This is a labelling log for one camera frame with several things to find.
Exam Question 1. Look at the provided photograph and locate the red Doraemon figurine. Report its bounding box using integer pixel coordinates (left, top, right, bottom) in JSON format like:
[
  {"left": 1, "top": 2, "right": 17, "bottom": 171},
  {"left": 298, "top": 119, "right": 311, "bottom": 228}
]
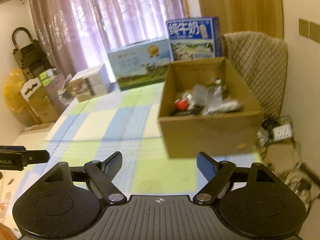
[{"left": 174, "top": 98, "right": 190, "bottom": 112}]

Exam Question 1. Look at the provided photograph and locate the translucent plastic cup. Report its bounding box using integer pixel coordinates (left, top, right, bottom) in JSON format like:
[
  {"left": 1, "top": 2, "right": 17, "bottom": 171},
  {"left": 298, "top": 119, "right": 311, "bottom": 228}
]
[{"left": 191, "top": 84, "right": 209, "bottom": 107}]

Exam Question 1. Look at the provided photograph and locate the checked bed sheet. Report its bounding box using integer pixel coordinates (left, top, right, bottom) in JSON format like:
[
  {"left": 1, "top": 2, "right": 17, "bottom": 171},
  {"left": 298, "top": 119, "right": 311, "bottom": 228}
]
[{"left": 12, "top": 81, "right": 263, "bottom": 205}]

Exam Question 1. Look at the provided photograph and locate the brown cardboard box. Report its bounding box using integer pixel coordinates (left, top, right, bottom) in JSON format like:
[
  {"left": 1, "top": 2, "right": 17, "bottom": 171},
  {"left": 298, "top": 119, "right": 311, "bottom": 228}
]
[{"left": 158, "top": 57, "right": 262, "bottom": 158}]

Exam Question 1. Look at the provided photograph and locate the cluttered cardboard boxes pile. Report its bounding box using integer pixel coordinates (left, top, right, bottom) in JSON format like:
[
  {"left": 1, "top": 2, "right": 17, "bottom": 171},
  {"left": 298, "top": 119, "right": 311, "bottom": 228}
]
[{"left": 20, "top": 74, "right": 73, "bottom": 124}]

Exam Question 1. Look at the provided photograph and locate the silver foil pouch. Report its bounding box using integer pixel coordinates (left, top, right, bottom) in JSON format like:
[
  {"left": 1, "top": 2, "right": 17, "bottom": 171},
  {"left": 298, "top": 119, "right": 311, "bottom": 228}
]
[{"left": 201, "top": 98, "right": 243, "bottom": 116}]

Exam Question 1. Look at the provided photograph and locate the yellow plastic bag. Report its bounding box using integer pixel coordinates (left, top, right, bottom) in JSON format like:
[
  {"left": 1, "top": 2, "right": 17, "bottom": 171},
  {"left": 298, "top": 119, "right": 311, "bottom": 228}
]
[{"left": 3, "top": 68, "right": 27, "bottom": 114}]

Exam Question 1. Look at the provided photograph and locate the white power strip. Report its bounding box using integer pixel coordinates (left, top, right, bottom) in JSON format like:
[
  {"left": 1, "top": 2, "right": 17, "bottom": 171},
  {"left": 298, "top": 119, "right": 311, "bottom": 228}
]
[{"left": 272, "top": 124, "right": 293, "bottom": 141}]

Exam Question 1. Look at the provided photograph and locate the beige photo printed box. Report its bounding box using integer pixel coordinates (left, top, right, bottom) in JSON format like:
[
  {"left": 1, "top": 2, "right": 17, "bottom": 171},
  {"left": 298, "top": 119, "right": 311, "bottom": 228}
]
[{"left": 67, "top": 64, "right": 111, "bottom": 102}]

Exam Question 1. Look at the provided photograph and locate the black folding trolley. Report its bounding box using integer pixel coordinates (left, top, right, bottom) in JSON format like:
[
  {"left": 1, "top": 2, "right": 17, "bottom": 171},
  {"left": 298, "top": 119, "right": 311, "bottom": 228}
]
[{"left": 11, "top": 27, "right": 52, "bottom": 80}]

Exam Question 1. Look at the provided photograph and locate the green milk carton box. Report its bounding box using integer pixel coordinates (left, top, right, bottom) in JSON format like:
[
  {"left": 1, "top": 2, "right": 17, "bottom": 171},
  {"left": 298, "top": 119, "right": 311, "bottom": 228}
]
[{"left": 108, "top": 37, "right": 171, "bottom": 90}]

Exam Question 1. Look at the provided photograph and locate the quilted beige chair cover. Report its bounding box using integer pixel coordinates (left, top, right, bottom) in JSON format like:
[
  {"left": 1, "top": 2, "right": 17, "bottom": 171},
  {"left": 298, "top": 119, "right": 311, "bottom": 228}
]
[{"left": 222, "top": 31, "right": 288, "bottom": 117}]

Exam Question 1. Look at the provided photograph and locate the blue milk carton box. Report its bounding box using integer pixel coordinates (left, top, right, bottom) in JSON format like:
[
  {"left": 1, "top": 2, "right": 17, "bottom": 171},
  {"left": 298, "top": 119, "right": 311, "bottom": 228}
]
[{"left": 165, "top": 17, "right": 222, "bottom": 61}]

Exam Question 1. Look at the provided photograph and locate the pink curtain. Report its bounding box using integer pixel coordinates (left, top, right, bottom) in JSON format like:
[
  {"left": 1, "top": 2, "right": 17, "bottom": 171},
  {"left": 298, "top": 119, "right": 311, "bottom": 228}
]
[{"left": 29, "top": 0, "right": 184, "bottom": 75}]

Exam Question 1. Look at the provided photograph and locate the wall power socket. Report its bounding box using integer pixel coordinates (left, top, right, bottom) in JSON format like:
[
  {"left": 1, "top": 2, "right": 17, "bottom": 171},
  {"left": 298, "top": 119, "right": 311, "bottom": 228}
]
[{"left": 299, "top": 18, "right": 320, "bottom": 43}]

